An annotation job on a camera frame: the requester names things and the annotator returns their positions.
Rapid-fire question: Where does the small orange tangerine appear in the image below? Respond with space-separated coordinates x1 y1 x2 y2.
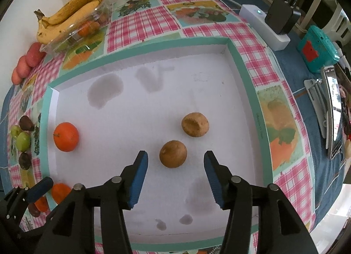
34 196 49 212
51 183 71 204

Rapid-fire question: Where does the dark brown avocado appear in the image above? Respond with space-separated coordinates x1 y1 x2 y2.
18 152 32 170
28 203 40 218
19 115 34 132

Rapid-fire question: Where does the small brown longan fruit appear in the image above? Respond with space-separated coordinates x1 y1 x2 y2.
159 141 187 168

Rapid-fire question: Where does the dented brown longan fruit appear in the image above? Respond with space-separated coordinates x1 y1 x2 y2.
181 112 210 137

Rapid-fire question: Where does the oval green fruit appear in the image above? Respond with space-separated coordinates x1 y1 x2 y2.
16 132 31 152

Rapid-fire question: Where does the large orange tangerine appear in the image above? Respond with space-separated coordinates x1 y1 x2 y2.
53 122 79 152

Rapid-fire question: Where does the small round green fruit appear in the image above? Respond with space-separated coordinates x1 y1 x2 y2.
10 125 22 139

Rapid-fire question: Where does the white tray teal rim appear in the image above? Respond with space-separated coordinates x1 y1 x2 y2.
39 37 272 252

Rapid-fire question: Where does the left red apple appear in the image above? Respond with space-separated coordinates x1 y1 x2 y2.
11 67 23 85

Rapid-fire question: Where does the middle red apple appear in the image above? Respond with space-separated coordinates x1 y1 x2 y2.
16 55 32 79

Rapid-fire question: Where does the metal phone stand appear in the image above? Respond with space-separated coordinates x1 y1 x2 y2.
303 79 327 139

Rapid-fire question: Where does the smartphone on stand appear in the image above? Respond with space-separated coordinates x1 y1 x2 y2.
321 65 343 160

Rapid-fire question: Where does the checkered fruit-print tablecloth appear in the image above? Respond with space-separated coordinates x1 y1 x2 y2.
5 0 319 254

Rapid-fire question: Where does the clear plastic fruit container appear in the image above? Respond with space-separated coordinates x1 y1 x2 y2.
34 1 112 55

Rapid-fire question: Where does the tangerine inside plastic container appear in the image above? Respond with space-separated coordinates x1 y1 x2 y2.
78 21 100 37

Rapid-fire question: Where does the teal box red label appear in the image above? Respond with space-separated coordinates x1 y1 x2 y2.
296 25 340 73

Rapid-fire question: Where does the lower yellow banana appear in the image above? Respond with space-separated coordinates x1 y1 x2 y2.
36 0 103 45

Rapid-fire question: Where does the white power strip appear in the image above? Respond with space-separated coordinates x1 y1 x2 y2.
239 4 290 51

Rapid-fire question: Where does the black power adapter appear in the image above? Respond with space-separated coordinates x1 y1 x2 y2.
265 0 301 35

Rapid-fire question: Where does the upper spotted banana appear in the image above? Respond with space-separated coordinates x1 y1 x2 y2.
34 0 93 25

